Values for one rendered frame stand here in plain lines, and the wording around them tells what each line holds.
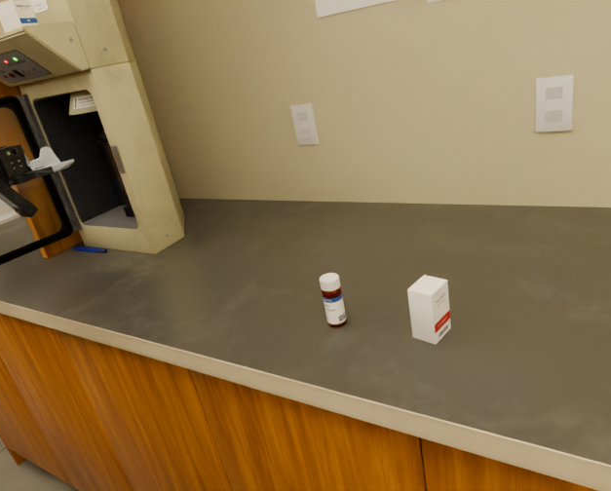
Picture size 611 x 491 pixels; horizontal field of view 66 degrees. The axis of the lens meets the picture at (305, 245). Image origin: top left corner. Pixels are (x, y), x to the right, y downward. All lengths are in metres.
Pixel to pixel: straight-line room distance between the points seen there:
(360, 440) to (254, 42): 1.07
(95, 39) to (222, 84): 0.43
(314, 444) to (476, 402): 0.31
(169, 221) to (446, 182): 0.74
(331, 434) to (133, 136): 0.85
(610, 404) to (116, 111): 1.11
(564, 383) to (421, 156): 0.74
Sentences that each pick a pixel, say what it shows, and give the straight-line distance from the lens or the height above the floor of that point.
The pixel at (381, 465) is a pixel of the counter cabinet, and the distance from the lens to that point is 0.80.
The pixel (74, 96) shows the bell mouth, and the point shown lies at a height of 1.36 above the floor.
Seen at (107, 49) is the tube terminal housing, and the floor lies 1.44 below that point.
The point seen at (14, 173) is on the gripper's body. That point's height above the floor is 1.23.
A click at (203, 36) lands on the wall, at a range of 1.56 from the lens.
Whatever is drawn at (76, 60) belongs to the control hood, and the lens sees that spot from 1.22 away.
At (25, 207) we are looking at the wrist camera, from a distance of 1.26.
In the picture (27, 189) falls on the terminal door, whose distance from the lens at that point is 1.49.
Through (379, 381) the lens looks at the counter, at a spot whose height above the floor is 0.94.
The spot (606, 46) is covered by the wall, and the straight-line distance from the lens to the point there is 1.16.
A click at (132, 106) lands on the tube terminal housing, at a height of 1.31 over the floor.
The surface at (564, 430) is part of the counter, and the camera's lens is 0.64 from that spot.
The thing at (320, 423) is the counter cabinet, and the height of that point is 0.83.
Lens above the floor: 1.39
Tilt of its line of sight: 24 degrees down
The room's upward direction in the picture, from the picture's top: 12 degrees counter-clockwise
